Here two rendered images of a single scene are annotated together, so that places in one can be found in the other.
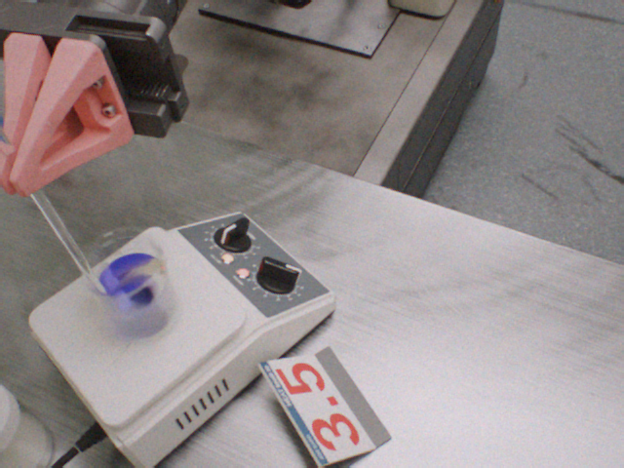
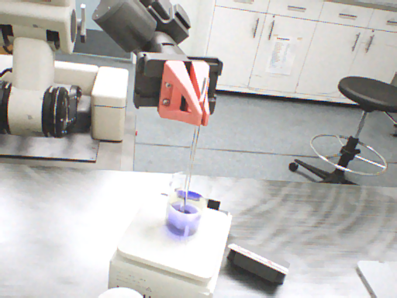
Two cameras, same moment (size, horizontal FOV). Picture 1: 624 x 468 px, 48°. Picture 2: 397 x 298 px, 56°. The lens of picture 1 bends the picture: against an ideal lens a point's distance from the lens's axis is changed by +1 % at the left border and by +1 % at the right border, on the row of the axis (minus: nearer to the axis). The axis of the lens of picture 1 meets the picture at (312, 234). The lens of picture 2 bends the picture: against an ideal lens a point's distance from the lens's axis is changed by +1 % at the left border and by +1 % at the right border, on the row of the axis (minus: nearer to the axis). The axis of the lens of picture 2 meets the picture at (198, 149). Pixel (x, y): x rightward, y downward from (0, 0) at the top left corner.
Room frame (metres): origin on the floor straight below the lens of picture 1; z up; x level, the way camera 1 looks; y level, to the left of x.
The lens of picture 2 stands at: (0.01, 0.38, 1.18)
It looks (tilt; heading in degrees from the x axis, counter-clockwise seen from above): 31 degrees down; 314
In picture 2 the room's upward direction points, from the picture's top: 11 degrees clockwise
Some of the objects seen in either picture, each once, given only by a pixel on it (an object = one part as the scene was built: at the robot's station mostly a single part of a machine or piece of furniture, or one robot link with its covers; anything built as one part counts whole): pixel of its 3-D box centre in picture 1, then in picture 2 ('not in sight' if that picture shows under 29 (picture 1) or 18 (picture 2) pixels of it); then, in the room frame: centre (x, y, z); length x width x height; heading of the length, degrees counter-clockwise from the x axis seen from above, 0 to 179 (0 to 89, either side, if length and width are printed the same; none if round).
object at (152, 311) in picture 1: (138, 287); (188, 205); (0.26, 0.12, 0.87); 0.06 x 0.05 x 0.08; 90
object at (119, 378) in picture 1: (137, 319); (176, 232); (0.25, 0.13, 0.83); 0.12 x 0.12 x 0.01; 36
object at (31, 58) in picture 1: (70, 123); (198, 99); (0.27, 0.12, 1.01); 0.09 x 0.07 x 0.07; 158
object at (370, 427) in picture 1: (325, 401); (260, 255); (0.20, 0.01, 0.77); 0.09 x 0.06 x 0.04; 24
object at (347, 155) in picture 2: not in sight; (347, 153); (0.65, -1.41, 0.28); 0.40 x 0.40 x 0.05
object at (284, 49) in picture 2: not in sight; (282, 55); (1.67, -2.08, 0.40); 0.24 x 0.01 x 0.30; 57
